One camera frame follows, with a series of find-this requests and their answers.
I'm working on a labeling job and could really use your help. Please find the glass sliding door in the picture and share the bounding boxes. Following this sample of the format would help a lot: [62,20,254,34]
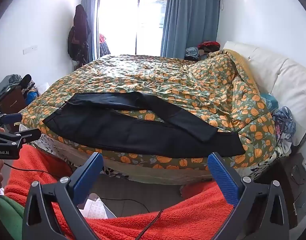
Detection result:
[97,0,168,57]

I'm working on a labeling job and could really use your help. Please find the blue grey crumpled cloth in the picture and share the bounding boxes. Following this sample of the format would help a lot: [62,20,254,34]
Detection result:
[272,106,297,141]

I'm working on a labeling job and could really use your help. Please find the yellow blanket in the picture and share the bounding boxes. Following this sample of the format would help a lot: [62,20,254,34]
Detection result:
[227,49,259,87]

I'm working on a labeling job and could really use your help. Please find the person's left forearm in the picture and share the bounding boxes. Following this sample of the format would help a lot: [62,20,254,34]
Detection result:
[0,194,26,240]

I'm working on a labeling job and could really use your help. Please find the black pants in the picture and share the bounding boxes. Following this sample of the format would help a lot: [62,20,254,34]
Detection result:
[42,92,246,158]

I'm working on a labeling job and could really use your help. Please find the brown wooden cabinet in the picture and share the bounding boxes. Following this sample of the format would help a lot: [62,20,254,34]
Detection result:
[0,85,26,113]

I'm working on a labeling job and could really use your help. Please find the dark hanging coats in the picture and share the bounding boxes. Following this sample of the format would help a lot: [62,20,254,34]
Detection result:
[67,4,91,62]

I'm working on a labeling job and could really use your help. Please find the white patterned cloth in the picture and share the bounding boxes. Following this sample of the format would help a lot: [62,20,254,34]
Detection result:
[78,193,117,219]

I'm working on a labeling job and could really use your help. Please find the white wall socket plate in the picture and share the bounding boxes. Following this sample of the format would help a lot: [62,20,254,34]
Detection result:
[23,45,38,55]

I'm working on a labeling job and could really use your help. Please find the blue clothes pile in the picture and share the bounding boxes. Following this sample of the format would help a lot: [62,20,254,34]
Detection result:
[185,47,201,61]

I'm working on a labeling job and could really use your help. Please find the red and dark hanging clothes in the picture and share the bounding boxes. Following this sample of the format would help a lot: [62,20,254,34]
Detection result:
[99,33,111,57]

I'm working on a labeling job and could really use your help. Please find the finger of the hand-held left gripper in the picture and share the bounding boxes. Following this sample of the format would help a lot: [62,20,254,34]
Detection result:
[0,128,41,145]
[0,113,23,130]

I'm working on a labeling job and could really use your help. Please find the black cable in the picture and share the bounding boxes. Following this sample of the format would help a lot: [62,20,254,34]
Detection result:
[3,162,74,175]
[136,209,165,240]

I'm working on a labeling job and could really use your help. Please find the orange fleece robe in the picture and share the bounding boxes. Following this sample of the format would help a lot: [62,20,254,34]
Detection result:
[4,144,235,240]

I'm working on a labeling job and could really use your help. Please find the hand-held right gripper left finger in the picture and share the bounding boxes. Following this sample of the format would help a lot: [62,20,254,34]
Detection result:
[21,152,105,240]

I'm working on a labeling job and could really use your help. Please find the teal pillow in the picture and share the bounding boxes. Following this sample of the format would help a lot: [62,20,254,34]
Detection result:
[261,92,279,111]

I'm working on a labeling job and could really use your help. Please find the cream padded headboard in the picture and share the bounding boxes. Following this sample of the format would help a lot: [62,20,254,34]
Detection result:
[222,41,306,147]

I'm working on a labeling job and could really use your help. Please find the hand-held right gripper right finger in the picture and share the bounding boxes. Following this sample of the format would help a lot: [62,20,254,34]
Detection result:
[207,152,290,240]

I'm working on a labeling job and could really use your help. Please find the grey clothes pile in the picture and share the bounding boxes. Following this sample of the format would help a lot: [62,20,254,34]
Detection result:
[0,74,40,104]

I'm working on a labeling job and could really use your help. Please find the red dark clothes pile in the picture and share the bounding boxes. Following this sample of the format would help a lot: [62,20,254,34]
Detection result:
[197,41,221,53]

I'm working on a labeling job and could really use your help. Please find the green orange floral duvet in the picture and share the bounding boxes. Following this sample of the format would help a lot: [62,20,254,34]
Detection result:
[19,49,277,170]

